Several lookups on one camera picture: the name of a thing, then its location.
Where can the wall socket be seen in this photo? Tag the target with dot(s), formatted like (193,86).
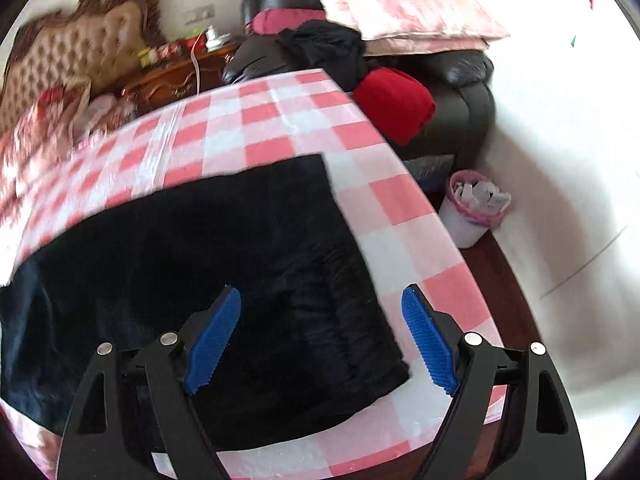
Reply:
(200,13)

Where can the large pink floral pillow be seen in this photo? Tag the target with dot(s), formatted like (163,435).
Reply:
(400,0)

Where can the flat pink pillow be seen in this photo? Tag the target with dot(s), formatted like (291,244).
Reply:
(425,47)

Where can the maroon cushion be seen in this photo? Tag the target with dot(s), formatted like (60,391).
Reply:
(270,22)

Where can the red cans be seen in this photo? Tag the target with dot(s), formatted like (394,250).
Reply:
(169,50)

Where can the red floral bedding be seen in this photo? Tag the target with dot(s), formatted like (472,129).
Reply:
(30,125)

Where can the red box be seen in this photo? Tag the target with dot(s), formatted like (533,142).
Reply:
(191,43)

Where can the red garment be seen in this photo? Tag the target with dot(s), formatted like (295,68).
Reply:
(395,100)

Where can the black leather sofa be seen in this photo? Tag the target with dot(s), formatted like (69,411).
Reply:
(465,105)

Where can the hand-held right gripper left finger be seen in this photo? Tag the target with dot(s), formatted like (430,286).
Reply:
(212,345)

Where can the black garment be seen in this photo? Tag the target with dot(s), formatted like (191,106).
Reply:
(330,45)

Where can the dark plastic bag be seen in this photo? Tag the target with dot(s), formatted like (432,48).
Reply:
(430,170)

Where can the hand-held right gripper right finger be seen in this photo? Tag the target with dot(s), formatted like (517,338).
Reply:
(430,345)

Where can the white trash bin pink bag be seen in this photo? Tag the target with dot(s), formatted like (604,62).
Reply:
(462,225)

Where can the tufted beige bed headboard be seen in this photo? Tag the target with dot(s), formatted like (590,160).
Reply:
(65,55)

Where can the black pants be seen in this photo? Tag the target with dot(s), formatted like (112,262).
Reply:
(200,235)

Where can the carved wooden nightstand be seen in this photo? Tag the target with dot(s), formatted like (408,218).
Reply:
(165,80)

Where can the pink white checked tablecloth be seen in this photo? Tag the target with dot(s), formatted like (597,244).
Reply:
(280,125)

